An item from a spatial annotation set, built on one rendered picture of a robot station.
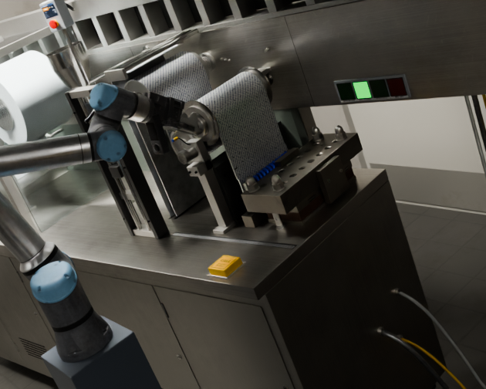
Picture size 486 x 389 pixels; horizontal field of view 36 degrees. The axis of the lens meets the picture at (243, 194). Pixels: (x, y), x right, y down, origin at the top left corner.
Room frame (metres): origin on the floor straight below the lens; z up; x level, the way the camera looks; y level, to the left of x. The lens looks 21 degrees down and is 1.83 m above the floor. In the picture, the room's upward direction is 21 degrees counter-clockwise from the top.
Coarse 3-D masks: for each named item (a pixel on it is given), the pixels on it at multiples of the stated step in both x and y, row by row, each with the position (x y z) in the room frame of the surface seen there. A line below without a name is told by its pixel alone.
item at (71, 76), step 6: (84, 60) 2.75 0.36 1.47; (72, 66) 2.72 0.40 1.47; (84, 66) 2.75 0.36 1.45; (54, 72) 2.76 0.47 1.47; (60, 72) 2.74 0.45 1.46; (66, 72) 2.73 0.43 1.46; (72, 72) 2.73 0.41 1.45; (78, 72) 2.73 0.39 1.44; (60, 78) 2.76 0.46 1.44; (66, 78) 2.74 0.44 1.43; (72, 78) 2.74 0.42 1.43; (78, 78) 2.74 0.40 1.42; (90, 78) 2.78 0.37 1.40; (66, 84) 2.76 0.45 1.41; (72, 84) 2.75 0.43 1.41; (78, 84) 2.74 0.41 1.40; (84, 84) 2.75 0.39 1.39; (90, 84) 2.78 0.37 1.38; (126, 186) 2.74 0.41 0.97
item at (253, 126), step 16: (240, 112) 2.19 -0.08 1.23; (256, 112) 2.22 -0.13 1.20; (272, 112) 2.27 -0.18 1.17; (224, 128) 2.13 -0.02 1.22; (240, 128) 2.17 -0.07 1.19; (256, 128) 2.21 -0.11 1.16; (272, 128) 2.25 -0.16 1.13; (224, 144) 2.12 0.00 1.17; (240, 144) 2.16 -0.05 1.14; (256, 144) 2.19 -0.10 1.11; (272, 144) 2.24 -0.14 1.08; (240, 160) 2.14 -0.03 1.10; (256, 160) 2.18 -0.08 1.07; (240, 176) 2.13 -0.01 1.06
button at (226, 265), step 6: (222, 258) 1.92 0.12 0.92; (228, 258) 1.91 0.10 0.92; (234, 258) 1.90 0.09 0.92; (240, 258) 1.89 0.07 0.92; (216, 264) 1.90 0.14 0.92; (222, 264) 1.89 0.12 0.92; (228, 264) 1.87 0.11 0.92; (234, 264) 1.87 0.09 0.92; (240, 264) 1.88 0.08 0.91; (210, 270) 1.89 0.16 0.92; (216, 270) 1.87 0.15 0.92; (222, 270) 1.85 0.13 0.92; (228, 270) 1.85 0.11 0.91; (234, 270) 1.87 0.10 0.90
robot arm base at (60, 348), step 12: (72, 324) 1.73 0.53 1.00; (84, 324) 1.74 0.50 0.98; (96, 324) 1.76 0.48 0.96; (108, 324) 1.80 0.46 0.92; (60, 336) 1.74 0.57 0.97; (72, 336) 1.73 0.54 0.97; (84, 336) 1.73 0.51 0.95; (96, 336) 1.74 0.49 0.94; (108, 336) 1.76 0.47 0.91; (60, 348) 1.74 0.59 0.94; (72, 348) 1.73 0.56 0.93; (84, 348) 1.71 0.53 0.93; (96, 348) 1.72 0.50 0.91; (72, 360) 1.72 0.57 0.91
